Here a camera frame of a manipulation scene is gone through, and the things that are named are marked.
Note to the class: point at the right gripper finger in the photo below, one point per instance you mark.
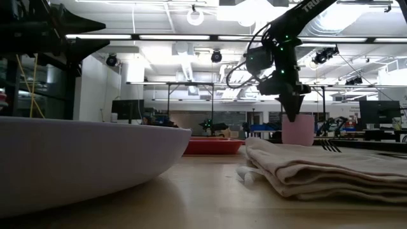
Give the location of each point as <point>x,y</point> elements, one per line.
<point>281,101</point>
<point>294,105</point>

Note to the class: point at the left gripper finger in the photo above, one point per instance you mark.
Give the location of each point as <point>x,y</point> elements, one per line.
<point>73,25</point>
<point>82,47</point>

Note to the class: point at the pink plastic mug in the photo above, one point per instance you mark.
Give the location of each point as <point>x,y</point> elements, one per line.
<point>299,132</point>

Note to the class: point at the beige cloth napkin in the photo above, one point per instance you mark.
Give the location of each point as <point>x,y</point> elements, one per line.
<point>318,171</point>

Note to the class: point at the lavender plastic plate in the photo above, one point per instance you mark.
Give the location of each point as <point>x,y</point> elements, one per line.
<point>79,159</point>

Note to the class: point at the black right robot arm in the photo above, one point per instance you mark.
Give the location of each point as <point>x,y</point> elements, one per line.
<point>295,16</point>

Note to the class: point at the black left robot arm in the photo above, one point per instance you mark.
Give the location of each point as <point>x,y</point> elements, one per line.
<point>19,28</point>

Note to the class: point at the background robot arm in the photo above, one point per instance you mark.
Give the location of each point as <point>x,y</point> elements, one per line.
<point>330,124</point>
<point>219,126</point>

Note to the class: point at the red plastic tray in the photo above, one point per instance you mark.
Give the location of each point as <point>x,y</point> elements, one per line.
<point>213,146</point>

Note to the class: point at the black ceiling spot lamp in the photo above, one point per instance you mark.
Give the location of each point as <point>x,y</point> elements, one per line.
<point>216,56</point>
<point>111,60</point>

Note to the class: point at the blue storage bins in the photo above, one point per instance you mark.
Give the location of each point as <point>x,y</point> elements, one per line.
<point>262,128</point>

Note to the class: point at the black track light cluster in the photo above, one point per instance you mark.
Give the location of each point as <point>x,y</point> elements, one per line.
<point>354,81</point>
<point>324,55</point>

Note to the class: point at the black computer monitor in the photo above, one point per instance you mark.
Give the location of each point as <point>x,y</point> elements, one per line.
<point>127,109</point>
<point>380,111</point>

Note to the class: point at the overhead light bar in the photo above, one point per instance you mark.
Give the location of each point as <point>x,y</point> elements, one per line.
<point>171,37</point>

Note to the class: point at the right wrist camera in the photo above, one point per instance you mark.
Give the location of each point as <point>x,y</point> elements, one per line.
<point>267,87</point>

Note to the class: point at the black aluminium table frame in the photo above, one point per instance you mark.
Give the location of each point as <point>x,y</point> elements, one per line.
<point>365,146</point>

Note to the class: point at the background black metal frame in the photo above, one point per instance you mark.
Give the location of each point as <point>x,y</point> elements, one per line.
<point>171,83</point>

